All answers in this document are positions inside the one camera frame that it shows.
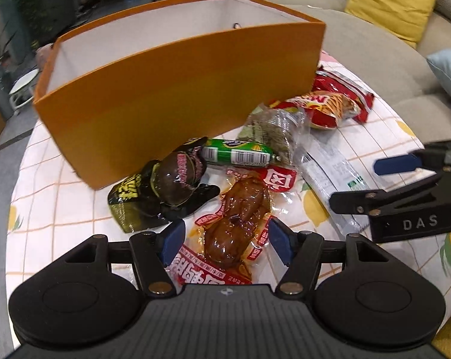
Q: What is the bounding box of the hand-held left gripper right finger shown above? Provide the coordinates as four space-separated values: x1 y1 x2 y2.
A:
268 217 388 295

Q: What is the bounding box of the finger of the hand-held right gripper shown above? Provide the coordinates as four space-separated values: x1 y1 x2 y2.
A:
329 172 451 216
374 139 451 176

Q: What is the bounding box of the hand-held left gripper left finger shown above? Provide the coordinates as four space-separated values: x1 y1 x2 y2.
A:
63 220 187 297

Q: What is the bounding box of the clear white packet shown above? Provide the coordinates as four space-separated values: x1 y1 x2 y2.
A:
293 138 372 240

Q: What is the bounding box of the clear chicken leg packet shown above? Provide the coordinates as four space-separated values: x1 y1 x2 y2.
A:
169 167 298 285

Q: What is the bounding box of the black egg snack packet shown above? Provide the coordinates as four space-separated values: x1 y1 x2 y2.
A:
107 136 221 234

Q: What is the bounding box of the red stick snack packet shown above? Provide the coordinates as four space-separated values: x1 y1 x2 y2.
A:
268 92 361 131

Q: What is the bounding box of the red foil snack packet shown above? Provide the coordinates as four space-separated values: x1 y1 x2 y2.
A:
311 65 376 123

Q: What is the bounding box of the green sausage packet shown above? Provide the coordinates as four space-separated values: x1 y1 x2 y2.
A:
201 138 274 168

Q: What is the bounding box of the clear green leaf packet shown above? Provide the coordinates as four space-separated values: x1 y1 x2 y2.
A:
237 103 311 167

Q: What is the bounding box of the orange cardboard box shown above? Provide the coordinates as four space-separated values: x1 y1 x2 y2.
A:
33 0 327 191

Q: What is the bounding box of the light blue cushion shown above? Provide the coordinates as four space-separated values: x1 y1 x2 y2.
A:
426 48 451 101

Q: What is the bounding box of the beige sofa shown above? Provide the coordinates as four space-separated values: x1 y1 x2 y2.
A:
233 0 451 165

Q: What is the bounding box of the yellow cushion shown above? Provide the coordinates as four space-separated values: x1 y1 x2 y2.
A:
344 0 442 49

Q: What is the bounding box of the white stool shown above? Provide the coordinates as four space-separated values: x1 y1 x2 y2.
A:
9 69 41 115

